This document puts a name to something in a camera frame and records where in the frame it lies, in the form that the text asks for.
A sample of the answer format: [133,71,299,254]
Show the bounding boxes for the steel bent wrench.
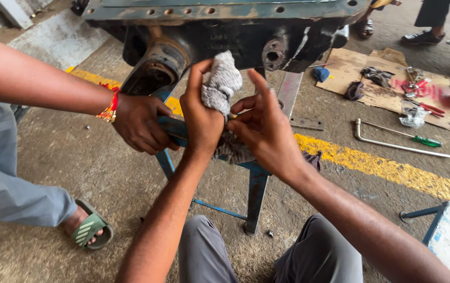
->
[355,118,450,159]

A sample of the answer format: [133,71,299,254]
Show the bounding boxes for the green striped sandal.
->
[71,198,114,251]

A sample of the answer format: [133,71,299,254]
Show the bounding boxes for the small steel plate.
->
[290,116,325,131]

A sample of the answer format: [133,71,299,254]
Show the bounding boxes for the grey steel flat bar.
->
[276,72,304,118]

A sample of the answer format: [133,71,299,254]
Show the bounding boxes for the brown cardboard sheet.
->
[316,48,450,130]

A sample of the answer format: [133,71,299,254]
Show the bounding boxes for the blue cloth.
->
[313,67,330,83]

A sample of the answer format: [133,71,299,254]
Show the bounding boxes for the clear plastic bag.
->
[399,101,432,129]

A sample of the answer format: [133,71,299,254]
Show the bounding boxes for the dark crumpled rag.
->
[360,66,395,88]

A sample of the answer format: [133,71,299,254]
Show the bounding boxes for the blue metal stand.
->
[150,84,273,236]

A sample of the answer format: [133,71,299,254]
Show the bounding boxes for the green handled screwdriver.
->
[360,120,443,148]

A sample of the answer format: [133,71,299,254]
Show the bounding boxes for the long red handled pliers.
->
[408,98,446,118]

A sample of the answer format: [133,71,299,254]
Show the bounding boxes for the greasy black machine housing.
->
[71,0,371,97]

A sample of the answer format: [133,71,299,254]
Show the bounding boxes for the heap of metal fittings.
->
[400,66,426,83]

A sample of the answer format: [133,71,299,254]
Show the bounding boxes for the grey speckled cloth rag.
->
[201,50,244,122]

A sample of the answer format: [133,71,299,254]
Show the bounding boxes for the small dark rag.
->
[344,81,365,101]

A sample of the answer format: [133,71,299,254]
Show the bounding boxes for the person's right hand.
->
[226,69,309,184]

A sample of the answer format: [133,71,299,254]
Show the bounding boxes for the red and gold bracelet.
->
[96,83,121,123]

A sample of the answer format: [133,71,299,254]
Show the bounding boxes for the person's grey trousers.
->
[178,214,364,283]

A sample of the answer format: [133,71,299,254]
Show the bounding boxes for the white concrete block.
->
[0,0,33,30]

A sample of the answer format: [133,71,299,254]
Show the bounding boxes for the person's left hand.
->
[180,59,226,156]

